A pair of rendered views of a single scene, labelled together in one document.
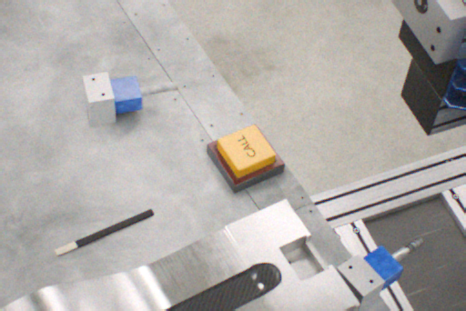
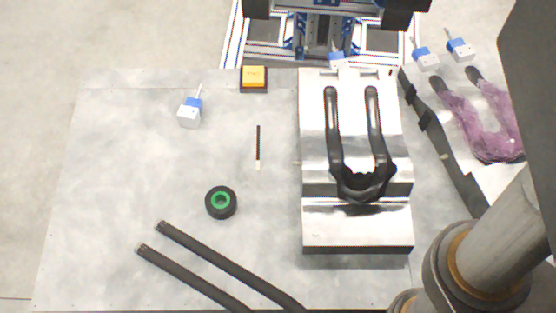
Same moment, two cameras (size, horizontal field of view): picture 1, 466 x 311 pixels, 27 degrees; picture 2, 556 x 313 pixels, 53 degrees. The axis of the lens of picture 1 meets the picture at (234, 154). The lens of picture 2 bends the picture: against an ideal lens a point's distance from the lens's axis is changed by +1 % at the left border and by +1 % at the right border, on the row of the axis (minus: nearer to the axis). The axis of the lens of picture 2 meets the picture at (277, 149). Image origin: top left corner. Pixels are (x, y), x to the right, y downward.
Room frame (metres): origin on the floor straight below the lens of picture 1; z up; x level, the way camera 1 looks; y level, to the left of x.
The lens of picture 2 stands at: (0.19, 0.75, 2.07)
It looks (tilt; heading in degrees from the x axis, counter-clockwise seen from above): 60 degrees down; 304
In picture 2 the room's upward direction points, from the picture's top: straight up
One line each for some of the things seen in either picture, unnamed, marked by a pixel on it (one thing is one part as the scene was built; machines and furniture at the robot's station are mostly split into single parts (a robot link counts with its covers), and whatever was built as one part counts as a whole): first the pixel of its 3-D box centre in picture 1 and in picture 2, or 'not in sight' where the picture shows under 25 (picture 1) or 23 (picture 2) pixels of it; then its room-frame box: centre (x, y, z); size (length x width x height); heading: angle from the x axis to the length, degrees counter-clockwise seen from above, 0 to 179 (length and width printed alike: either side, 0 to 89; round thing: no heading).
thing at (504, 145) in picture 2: not in sight; (487, 115); (0.19, -0.21, 0.90); 0.26 x 0.18 x 0.08; 142
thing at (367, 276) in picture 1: (384, 265); (335, 57); (0.63, -0.21, 0.83); 0.13 x 0.05 x 0.05; 132
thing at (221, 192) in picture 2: not in sight; (221, 203); (0.63, 0.35, 0.82); 0.08 x 0.08 x 0.04
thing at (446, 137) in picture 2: not in sight; (485, 124); (0.18, -0.21, 0.86); 0.50 x 0.26 x 0.11; 142
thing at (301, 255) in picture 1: (304, 264); (328, 78); (0.59, -0.10, 0.87); 0.05 x 0.05 x 0.04; 34
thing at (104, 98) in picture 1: (132, 93); (194, 103); (0.87, 0.15, 0.83); 0.13 x 0.05 x 0.05; 110
